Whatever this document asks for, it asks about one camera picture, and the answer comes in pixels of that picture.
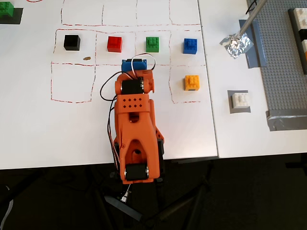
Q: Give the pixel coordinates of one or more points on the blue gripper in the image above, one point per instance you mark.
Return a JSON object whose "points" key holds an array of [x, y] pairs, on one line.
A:
{"points": [[134, 66]]}

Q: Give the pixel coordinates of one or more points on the white lego block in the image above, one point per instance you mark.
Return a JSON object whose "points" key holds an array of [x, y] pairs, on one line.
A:
{"points": [[240, 100]]}

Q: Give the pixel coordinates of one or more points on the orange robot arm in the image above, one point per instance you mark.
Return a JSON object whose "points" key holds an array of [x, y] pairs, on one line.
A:
{"points": [[134, 129]]}

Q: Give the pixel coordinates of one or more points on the green lego block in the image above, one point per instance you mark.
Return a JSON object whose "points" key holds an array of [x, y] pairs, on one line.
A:
{"points": [[152, 44], [6, 9]]}

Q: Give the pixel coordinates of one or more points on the red lego block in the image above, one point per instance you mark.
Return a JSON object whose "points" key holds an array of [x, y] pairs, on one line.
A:
{"points": [[114, 44]]}

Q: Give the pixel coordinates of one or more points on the blue lego block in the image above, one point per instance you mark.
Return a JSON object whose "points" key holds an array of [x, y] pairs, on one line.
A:
{"points": [[190, 46]]}

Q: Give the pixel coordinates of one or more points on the yellow lego block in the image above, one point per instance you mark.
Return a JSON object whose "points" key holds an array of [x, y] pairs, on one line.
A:
{"points": [[192, 83]]}

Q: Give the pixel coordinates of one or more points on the black lego block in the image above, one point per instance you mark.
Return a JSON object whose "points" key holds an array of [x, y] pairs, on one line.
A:
{"points": [[72, 42]]}

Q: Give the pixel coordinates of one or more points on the grey square tape marker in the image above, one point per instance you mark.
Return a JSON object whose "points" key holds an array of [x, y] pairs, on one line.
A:
{"points": [[239, 110]]}

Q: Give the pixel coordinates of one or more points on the black square tape marker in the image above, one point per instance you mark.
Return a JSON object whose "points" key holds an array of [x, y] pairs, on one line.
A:
{"points": [[18, 17]]}

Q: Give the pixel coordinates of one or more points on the small brown scrap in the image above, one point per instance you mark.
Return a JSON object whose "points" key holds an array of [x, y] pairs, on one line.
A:
{"points": [[86, 58]]}

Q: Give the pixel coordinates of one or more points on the crumpled aluminium foil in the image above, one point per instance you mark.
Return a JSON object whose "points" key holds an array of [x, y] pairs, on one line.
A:
{"points": [[236, 46]]}

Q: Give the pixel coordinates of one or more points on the grey tape strip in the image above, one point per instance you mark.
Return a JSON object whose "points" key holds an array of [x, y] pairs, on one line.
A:
{"points": [[257, 55]]}

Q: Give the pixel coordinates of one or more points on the metal pole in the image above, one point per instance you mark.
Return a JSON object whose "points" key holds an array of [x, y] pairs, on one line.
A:
{"points": [[250, 20]]}

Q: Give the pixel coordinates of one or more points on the grey lego baseplate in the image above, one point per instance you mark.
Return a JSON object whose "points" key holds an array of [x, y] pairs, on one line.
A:
{"points": [[275, 60]]}

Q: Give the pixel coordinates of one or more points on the black tripod stand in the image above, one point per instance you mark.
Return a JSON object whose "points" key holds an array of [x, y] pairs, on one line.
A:
{"points": [[124, 208]]}

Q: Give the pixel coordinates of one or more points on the silver duct tape patch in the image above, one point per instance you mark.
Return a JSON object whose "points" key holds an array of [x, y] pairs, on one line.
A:
{"points": [[285, 122]]}

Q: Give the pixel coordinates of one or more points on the black white orange brick wall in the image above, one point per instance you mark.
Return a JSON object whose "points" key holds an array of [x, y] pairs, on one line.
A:
{"points": [[301, 36]]}

